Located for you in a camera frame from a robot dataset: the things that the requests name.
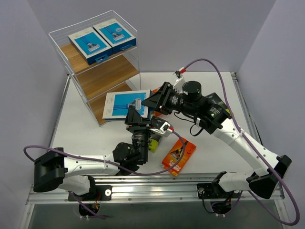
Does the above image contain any orange Gillette Fusion5 box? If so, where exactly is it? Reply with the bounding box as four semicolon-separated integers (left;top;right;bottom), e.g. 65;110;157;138
153;111;162;117
161;138;197;177

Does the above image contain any blue white Harry's box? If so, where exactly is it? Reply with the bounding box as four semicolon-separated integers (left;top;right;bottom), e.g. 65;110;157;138
102;90;153;121

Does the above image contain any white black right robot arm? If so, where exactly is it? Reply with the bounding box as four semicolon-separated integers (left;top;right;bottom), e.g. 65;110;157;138
142;81;292;199

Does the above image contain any purple camera cable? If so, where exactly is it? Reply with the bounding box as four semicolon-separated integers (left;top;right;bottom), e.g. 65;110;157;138
23;130;186;220
177;58;300;226

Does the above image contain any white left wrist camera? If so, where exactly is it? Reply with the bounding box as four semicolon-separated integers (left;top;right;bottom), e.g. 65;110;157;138
150;121;173;137

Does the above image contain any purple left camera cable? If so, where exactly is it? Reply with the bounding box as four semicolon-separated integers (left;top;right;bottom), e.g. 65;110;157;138
23;130;186;220

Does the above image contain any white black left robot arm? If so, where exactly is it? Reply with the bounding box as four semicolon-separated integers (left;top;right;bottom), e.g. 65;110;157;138
33;106;171;200

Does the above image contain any orange Gillette cartridge box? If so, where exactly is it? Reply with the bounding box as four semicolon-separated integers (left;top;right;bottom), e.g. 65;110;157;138
150;87;161;95

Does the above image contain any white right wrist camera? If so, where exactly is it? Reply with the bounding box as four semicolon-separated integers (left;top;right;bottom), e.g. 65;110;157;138
173;67;186;93

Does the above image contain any green black Gillette Labs box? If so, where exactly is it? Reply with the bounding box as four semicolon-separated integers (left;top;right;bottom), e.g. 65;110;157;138
206;93;232;119
149;134;162;153

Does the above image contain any white wire wooden shelf rack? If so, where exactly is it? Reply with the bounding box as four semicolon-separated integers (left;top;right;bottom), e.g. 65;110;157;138
49;10;141;125

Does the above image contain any blue Harry's razor box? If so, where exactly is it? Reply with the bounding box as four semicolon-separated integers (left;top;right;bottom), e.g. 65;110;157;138
68;27;113;65
93;19;137;54

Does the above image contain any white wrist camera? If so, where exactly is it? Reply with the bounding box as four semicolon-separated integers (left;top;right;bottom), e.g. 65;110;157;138
173;67;186;93
150;121;173;137

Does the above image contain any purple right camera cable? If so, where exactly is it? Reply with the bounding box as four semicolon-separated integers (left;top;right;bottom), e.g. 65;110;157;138
177;58;300;226

